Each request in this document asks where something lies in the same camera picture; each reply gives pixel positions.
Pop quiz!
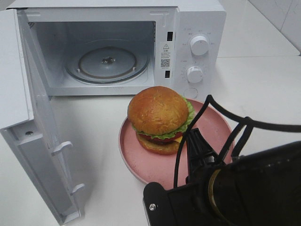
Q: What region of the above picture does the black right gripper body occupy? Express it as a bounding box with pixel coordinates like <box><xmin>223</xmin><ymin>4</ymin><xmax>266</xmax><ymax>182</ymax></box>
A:
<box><xmin>166</xmin><ymin>162</ymin><xmax>226</xmax><ymax>226</ymax></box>

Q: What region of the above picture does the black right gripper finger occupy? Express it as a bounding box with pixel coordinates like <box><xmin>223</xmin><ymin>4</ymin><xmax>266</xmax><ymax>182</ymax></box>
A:
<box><xmin>143</xmin><ymin>182</ymin><xmax>174</xmax><ymax>226</ymax></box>
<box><xmin>186</xmin><ymin>128</ymin><xmax>215</xmax><ymax>184</ymax></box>

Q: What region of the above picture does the pink round plate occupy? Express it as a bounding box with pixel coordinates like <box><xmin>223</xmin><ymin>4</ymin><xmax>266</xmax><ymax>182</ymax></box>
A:
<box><xmin>119</xmin><ymin>106</ymin><xmax>231</xmax><ymax>190</ymax></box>

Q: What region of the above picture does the burger with lettuce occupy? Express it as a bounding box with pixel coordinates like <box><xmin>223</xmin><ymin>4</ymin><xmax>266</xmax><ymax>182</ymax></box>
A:
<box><xmin>127</xmin><ymin>86</ymin><xmax>195</xmax><ymax>155</ymax></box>

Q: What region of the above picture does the round white door button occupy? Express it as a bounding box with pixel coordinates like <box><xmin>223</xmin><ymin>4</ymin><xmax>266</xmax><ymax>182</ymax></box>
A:
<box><xmin>183</xmin><ymin>88</ymin><xmax>198</xmax><ymax>99</ymax></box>

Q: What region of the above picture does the white microwave door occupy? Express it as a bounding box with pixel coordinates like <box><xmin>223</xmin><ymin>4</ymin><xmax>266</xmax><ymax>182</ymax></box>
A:
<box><xmin>0</xmin><ymin>9</ymin><xmax>84</xmax><ymax>225</ymax></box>

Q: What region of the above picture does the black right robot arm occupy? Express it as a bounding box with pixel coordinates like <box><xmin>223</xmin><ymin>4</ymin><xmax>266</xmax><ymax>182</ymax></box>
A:
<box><xmin>143</xmin><ymin>129</ymin><xmax>301</xmax><ymax>226</ymax></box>

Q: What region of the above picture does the lower white timer knob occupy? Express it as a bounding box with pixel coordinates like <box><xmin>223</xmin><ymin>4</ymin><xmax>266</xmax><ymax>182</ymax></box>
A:
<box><xmin>186</xmin><ymin>66</ymin><xmax>203</xmax><ymax>83</ymax></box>

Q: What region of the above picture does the upper white power knob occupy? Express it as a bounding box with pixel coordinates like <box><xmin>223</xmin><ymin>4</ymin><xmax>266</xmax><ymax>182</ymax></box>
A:
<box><xmin>190</xmin><ymin>34</ymin><xmax>209</xmax><ymax>56</ymax></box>

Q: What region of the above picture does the white warning label sticker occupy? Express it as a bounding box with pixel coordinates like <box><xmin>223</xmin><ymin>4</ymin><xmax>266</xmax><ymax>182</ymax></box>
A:
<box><xmin>159</xmin><ymin>42</ymin><xmax>172</xmax><ymax>69</ymax></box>

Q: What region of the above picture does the white microwave oven body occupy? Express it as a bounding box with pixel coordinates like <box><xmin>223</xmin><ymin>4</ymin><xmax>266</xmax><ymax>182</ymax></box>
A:
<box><xmin>6</xmin><ymin>0</ymin><xmax>226</xmax><ymax>100</ymax></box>

